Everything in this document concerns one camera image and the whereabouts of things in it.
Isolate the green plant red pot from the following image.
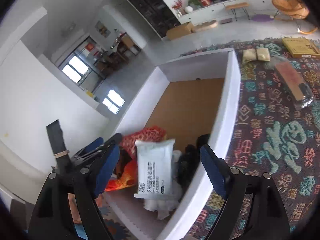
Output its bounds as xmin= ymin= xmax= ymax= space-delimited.
xmin=188 ymin=0 xmax=211 ymax=9

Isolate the beige small pillow right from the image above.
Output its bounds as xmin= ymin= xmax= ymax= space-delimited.
xmin=256 ymin=48 xmax=271 ymax=62

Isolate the red flower vase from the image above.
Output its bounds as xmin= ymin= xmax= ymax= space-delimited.
xmin=171 ymin=0 xmax=184 ymax=17

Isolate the yellow flat cardboard box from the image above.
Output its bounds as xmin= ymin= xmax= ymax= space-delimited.
xmin=282 ymin=37 xmax=319 ymax=59

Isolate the white storage box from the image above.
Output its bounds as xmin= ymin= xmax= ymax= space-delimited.
xmin=106 ymin=48 xmax=241 ymax=239

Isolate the patterned woven table cloth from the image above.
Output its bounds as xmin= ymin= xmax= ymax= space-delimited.
xmin=180 ymin=38 xmax=319 ymax=239

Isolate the white round vase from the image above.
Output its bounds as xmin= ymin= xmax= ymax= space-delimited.
xmin=184 ymin=6 xmax=193 ymax=14

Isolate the red mesh pouch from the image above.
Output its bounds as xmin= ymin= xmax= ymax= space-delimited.
xmin=120 ymin=126 xmax=167 ymax=159

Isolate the orange butterfly chair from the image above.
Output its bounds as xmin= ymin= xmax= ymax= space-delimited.
xmin=271 ymin=0 xmax=318 ymax=35

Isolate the small wooden bench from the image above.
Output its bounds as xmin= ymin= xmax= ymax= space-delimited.
xmin=225 ymin=2 xmax=251 ymax=21

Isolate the black tall shelf cabinet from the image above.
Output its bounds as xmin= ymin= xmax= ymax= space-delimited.
xmin=128 ymin=0 xmax=180 ymax=38

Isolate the white long tv cabinet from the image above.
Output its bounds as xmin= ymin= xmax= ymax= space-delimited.
xmin=178 ymin=0 xmax=276 ymax=25

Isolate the grey wipes packet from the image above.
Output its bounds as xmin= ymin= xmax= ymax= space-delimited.
xmin=134 ymin=139 xmax=175 ymax=200

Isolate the brown cardboard box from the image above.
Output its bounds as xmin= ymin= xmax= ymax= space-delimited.
xmin=167 ymin=22 xmax=194 ymax=41

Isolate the purple round floor mat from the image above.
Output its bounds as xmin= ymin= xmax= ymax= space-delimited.
xmin=251 ymin=14 xmax=274 ymax=23

